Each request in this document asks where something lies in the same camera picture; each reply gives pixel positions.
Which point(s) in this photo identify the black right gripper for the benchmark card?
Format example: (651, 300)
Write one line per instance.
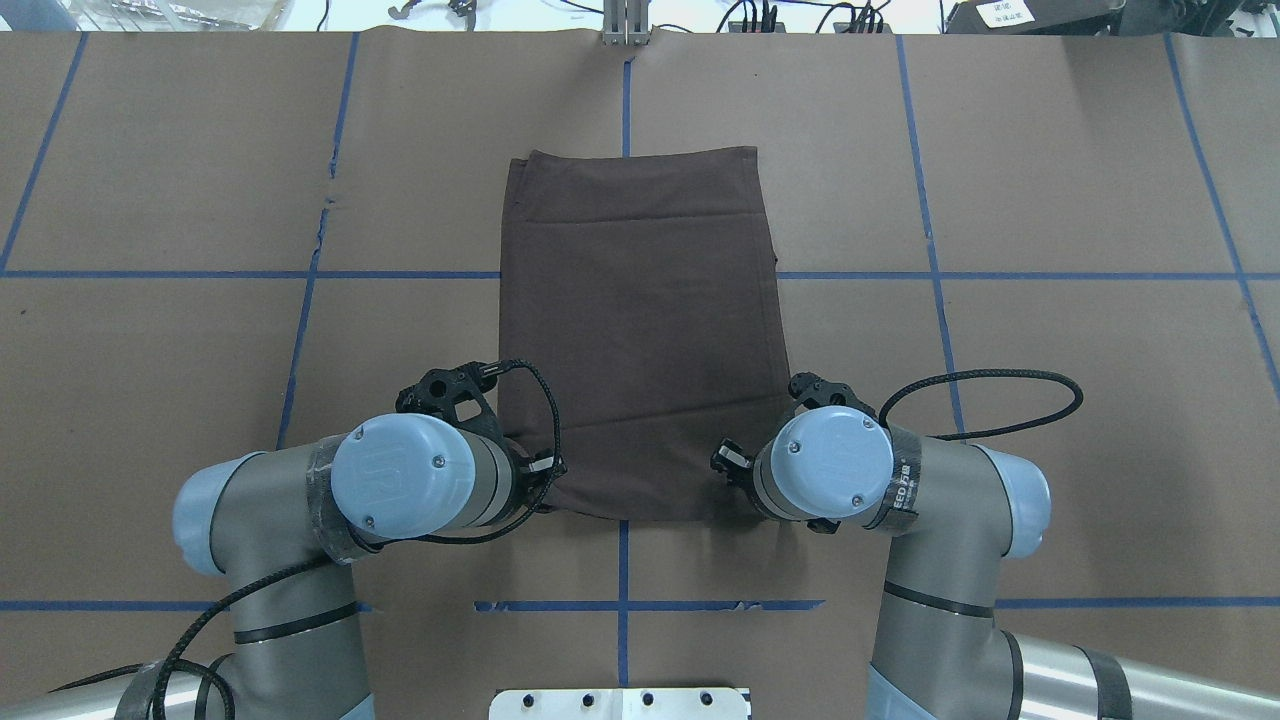
(733, 466)

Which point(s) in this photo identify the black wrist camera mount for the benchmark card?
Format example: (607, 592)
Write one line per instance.
(811, 391)

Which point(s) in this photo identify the white pedestal column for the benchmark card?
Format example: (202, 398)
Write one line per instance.
(623, 703)

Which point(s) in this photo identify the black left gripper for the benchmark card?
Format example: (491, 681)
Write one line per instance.
(527, 472)

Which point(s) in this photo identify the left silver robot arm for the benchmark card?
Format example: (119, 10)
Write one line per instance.
(284, 528)

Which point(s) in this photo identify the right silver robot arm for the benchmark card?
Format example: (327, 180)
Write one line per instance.
(954, 512)

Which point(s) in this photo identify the brown t-shirt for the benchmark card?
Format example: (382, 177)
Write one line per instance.
(645, 291)

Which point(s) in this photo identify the aluminium frame post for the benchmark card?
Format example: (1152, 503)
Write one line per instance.
(626, 23)

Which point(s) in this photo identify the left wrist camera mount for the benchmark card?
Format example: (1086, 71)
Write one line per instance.
(457, 396)

